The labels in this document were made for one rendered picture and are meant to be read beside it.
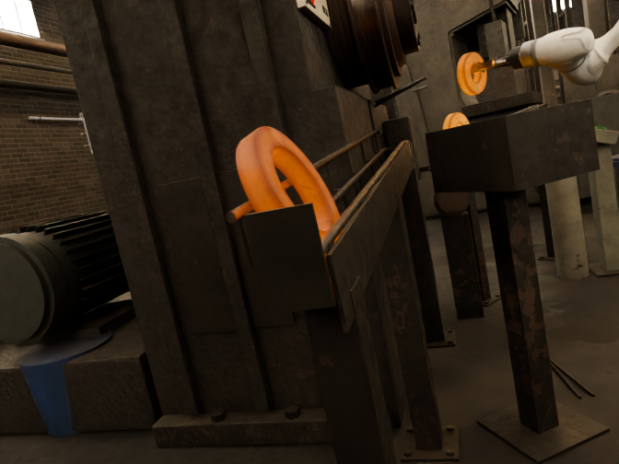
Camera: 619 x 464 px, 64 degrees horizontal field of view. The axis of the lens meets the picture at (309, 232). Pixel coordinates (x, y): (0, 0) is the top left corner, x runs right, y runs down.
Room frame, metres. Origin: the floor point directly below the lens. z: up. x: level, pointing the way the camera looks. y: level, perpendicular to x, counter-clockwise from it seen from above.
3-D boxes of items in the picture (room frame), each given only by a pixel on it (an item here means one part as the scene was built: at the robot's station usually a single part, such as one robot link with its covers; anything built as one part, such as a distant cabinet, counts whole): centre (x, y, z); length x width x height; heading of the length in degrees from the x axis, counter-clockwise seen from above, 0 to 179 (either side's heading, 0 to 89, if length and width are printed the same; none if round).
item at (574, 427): (1.04, -0.44, 0.36); 0.26 x 0.20 x 0.72; 17
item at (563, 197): (2.04, -1.08, 0.26); 0.12 x 0.12 x 0.52
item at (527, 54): (1.71, -0.86, 0.91); 0.09 x 0.06 x 0.09; 128
